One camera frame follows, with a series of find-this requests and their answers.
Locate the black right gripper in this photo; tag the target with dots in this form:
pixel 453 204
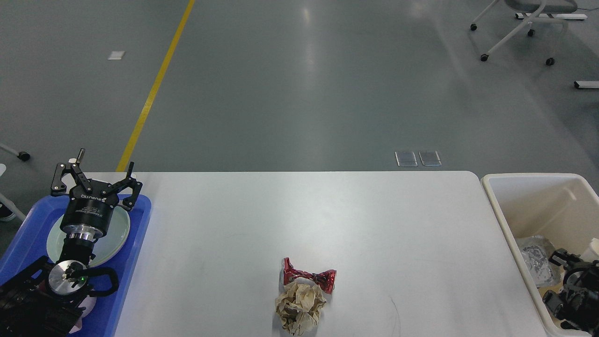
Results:
pixel 576 306

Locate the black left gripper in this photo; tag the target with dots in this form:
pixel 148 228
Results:
pixel 91 213

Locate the aluminium foil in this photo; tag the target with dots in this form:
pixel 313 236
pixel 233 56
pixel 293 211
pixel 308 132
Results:
pixel 536 251

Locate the mint green plate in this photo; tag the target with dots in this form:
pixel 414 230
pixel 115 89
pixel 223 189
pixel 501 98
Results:
pixel 55 239

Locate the pink mug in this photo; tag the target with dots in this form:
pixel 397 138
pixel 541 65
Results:
pixel 87 305

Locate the red foil candy wrapper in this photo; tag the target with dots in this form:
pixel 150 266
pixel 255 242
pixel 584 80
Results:
pixel 324 280

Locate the brown paper ball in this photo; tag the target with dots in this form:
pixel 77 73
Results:
pixel 299 307

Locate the white paper cup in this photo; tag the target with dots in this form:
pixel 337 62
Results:
pixel 591 254

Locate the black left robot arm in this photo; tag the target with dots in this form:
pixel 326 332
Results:
pixel 45 299

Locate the white plastic bin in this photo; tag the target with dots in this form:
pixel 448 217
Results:
pixel 561 207

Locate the chair leg with caster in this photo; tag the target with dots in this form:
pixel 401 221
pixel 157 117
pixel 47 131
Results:
pixel 21 155

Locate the blue plastic tray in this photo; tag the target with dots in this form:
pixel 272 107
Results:
pixel 29 244

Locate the white floor marker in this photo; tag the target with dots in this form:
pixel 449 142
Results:
pixel 116 55

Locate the right floor socket plate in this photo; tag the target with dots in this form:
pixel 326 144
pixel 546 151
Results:
pixel 430 158

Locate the floor socket plate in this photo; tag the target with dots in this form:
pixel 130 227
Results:
pixel 430 158
pixel 406 159

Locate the left floor socket plate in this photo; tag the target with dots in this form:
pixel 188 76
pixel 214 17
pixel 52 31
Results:
pixel 406 159

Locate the white furniture foot right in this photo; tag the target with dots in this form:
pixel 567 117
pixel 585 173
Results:
pixel 586 84

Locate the white table leg base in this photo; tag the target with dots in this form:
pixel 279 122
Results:
pixel 569 17

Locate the white office chair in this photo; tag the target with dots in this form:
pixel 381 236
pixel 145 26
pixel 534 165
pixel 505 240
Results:
pixel 535 7

